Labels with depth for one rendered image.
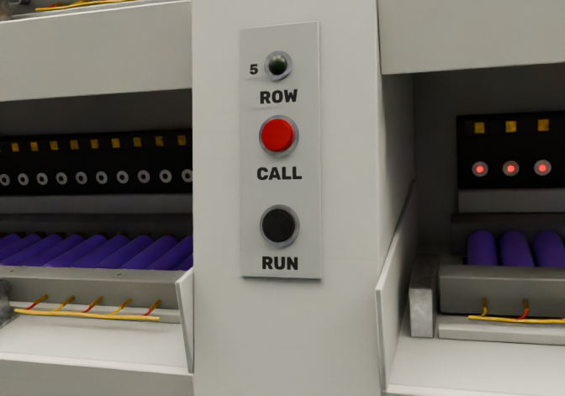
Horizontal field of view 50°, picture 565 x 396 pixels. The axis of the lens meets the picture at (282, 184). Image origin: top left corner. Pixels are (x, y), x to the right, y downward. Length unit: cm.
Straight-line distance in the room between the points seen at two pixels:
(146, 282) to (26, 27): 16
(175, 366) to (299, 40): 18
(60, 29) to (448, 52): 21
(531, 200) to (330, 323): 21
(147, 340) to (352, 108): 18
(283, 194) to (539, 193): 22
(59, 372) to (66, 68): 17
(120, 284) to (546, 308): 24
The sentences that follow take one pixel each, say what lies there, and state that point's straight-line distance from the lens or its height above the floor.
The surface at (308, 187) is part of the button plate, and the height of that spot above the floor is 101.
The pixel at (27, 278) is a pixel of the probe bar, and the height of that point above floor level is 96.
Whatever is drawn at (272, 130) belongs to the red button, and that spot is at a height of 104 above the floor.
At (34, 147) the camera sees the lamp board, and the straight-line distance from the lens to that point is 58.
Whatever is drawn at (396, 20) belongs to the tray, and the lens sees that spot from 30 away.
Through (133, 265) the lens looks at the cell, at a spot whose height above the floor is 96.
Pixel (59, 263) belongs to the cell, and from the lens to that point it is 46.
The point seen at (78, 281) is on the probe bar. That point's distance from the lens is 41.
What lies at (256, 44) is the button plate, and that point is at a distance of 30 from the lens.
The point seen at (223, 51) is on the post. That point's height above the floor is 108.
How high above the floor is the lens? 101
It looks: 1 degrees up
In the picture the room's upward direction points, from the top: 1 degrees counter-clockwise
